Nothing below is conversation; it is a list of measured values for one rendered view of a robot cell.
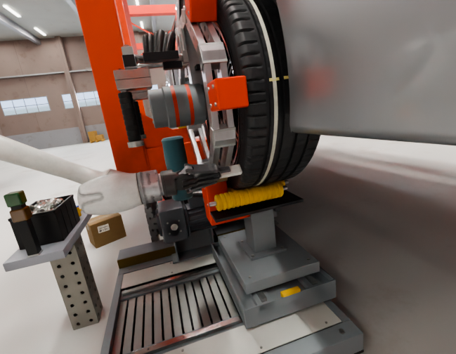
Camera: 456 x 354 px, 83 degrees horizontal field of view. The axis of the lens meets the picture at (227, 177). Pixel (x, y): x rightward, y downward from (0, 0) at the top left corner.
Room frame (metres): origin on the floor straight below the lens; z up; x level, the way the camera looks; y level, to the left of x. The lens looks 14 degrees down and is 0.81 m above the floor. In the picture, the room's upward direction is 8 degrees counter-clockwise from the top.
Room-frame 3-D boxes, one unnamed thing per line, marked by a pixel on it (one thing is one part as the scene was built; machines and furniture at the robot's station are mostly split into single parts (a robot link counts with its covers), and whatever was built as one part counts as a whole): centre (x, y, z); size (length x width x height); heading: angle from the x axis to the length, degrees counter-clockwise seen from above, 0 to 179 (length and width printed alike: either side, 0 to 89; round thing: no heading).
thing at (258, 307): (1.00, -0.11, 0.13); 0.50 x 0.36 x 0.10; 14
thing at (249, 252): (1.00, -0.11, 0.32); 0.40 x 0.30 x 0.28; 14
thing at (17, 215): (0.76, 0.64, 0.59); 0.04 x 0.04 x 0.04; 14
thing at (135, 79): (0.74, 0.22, 0.93); 0.09 x 0.05 x 0.05; 104
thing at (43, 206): (0.91, 0.68, 0.51); 0.20 x 0.14 x 0.13; 13
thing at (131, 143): (0.73, 0.24, 0.83); 0.04 x 0.04 x 0.16
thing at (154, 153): (1.45, 0.17, 0.69); 0.52 x 0.17 x 0.35; 104
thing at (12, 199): (0.76, 0.64, 0.64); 0.04 x 0.04 x 0.04; 14
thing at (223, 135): (0.96, 0.06, 0.85); 0.54 x 0.07 x 0.54; 14
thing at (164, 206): (1.25, 0.17, 0.26); 0.42 x 0.18 x 0.35; 104
